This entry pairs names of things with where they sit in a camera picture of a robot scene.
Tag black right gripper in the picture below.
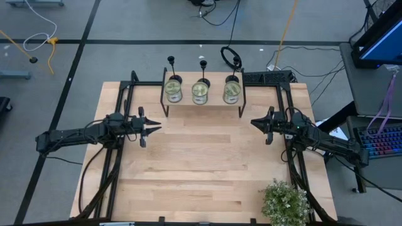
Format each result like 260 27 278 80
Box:
250 105 288 146

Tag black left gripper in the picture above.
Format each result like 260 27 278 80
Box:
131 105 163 148

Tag glass jar candle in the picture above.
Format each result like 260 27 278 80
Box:
164 78 183 104
222 80 242 105
191 81 210 105

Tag black candle stick holder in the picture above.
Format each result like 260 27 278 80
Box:
224 55 241 84
197 59 212 89
167 55 183 85

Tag wooden shelf riser black legs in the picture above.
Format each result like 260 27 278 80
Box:
160 67 247 119

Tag black power strip box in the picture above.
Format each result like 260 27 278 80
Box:
244 70 298 84

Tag white paper box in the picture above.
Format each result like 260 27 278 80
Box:
315 120 346 139

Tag black diagonal desk leg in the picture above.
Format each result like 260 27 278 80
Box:
319 100 359 132

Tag green potted plant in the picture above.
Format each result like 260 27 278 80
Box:
259 179 312 226

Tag grey desk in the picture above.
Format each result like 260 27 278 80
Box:
339 42 402 119

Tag black stand leg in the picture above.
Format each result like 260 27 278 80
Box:
353 164 367 194

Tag backlit rainbow keyboard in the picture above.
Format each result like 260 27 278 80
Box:
354 124 402 161

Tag grey side table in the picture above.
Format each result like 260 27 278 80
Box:
345 116 402 190

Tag purple ribbon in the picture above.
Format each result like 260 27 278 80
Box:
366 65 400 130

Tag person's shoe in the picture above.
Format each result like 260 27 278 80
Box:
187 0 216 7

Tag yellow pole black disc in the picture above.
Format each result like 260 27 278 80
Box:
0 29 38 64

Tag black monitor blue screen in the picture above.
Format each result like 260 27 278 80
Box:
350 0 402 69

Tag short grey floor bar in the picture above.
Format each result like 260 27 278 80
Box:
0 70 32 80

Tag black object at floor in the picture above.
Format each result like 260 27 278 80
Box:
0 96 13 114

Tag long grey floor bar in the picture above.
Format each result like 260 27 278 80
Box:
5 0 65 8

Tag black metal rig frame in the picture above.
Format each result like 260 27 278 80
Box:
73 69 339 225

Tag coiled black cable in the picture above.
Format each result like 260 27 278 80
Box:
220 46 243 72

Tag long yellow cable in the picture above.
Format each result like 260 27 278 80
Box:
273 0 299 70

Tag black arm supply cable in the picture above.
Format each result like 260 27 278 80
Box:
77 144 107 217

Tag thin black floor cable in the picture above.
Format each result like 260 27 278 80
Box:
190 0 242 48

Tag short yellow cable with plug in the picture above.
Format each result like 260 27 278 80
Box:
46 36 60 76

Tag white floor cable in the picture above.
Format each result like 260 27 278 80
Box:
23 0 58 53

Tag black cable on floor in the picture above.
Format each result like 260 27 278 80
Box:
332 155 402 203

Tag black wire fan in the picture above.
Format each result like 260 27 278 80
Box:
363 0 397 31

